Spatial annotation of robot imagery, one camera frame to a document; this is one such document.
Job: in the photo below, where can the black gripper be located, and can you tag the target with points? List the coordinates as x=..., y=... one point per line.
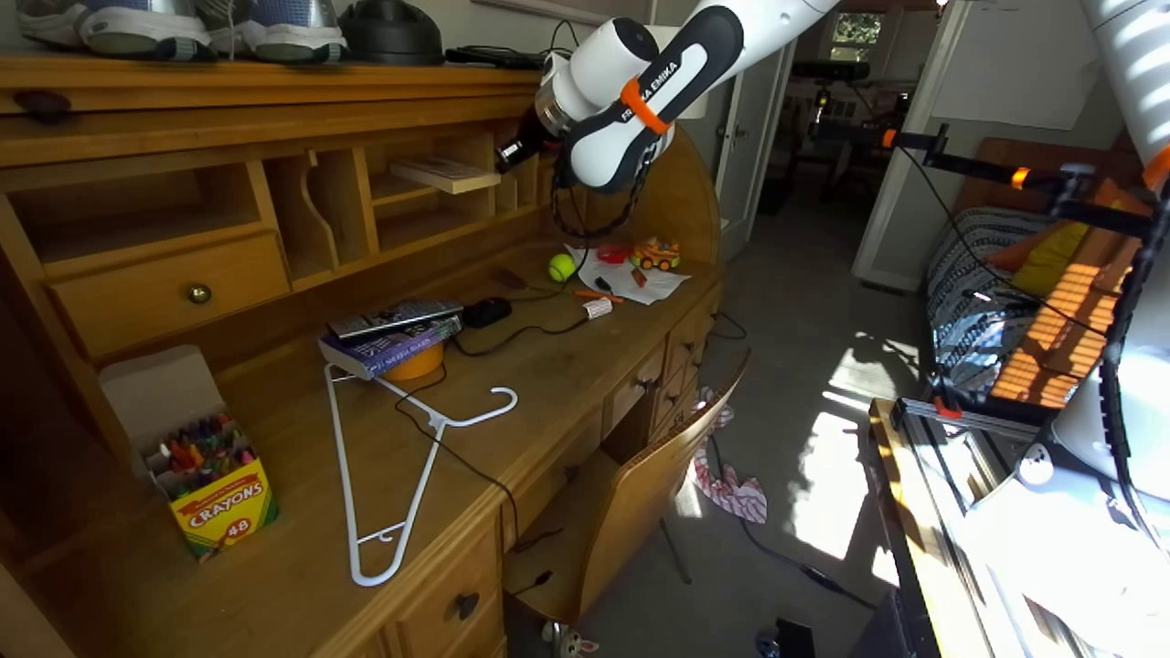
x=533, y=128

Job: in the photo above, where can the small tan book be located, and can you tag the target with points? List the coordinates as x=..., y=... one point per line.
x=442, y=172

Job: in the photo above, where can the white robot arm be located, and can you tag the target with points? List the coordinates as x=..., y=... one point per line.
x=611, y=103

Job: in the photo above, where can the purple book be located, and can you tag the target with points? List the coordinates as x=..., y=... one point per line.
x=375, y=356

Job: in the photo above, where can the yellow tennis ball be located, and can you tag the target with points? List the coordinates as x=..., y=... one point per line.
x=560, y=270

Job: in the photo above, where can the small white bottle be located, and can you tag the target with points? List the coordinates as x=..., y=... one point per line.
x=597, y=309

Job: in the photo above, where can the white paper sheet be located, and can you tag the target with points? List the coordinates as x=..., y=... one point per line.
x=625, y=279

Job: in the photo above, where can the black computer mouse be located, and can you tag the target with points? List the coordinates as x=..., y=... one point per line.
x=482, y=311

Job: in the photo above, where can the grey sneaker left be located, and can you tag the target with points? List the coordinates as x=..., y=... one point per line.
x=291, y=32

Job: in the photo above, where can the grey sneaker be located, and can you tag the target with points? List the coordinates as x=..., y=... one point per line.
x=113, y=26
x=291, y=32

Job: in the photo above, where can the remote control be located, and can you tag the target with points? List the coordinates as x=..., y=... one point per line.
x=392, y=318

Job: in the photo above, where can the wooden roll-top desk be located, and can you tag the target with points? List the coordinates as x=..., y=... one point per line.
x=291, y=363

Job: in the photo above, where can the wooden chair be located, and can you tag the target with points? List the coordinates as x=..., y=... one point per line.
x=599, y=518

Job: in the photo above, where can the grey sneaker right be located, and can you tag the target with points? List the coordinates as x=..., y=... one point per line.
x=113, y=26

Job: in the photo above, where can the white plastic hanger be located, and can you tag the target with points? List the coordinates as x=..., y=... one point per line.
x=399, y=530

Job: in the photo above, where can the crayon box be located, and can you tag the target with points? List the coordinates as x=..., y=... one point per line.
x=186, y=449

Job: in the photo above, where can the desk drawer with knob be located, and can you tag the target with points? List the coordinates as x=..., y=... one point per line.
x=142, y=301

